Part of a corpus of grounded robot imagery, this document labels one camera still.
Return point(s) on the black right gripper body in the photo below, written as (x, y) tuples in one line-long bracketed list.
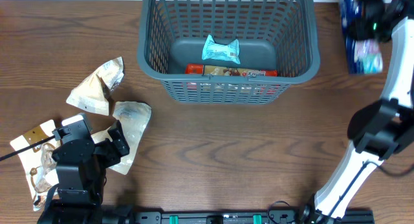
[(371, 28)]

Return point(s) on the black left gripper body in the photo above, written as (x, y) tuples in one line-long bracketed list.
[(107, 152)]

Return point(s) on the blue tissue pack box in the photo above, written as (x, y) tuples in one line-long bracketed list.
[(363, 57)]

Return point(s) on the red snack bar package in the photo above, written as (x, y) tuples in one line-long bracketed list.
[(212, 70)]

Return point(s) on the teal snack wrapper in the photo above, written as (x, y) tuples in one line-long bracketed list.
[(216, 51)]

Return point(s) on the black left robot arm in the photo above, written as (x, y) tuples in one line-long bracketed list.
[(81, 169)]

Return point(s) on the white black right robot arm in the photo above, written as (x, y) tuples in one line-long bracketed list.
[(381, 129)]

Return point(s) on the white brown treat pouch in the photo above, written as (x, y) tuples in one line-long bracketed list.
[(37, 162)]

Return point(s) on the beige crumpled pouch upper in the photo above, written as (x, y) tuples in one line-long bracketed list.
[(92, 93)]

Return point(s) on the beige clear pouch middle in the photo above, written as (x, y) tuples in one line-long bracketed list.
[(134, 117)]

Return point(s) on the grey plastic lattice basket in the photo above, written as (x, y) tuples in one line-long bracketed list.
[(274, 35)]

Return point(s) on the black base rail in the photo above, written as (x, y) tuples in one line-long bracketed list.
[(282, 216)]

